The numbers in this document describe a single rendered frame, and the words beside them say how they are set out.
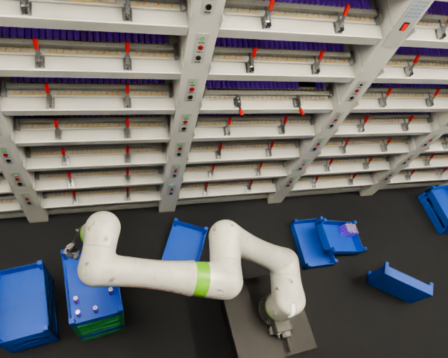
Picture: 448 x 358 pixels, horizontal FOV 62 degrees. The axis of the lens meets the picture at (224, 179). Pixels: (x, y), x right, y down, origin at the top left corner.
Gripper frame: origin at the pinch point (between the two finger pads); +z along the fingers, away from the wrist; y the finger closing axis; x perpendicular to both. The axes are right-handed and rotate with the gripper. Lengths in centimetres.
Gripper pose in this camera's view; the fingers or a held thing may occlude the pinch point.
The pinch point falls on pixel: (70, 248)
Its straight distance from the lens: 160.3
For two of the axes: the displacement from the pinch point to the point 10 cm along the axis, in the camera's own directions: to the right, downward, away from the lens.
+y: 2.1, -8.1, 5.4
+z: -6.0, 3.3, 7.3
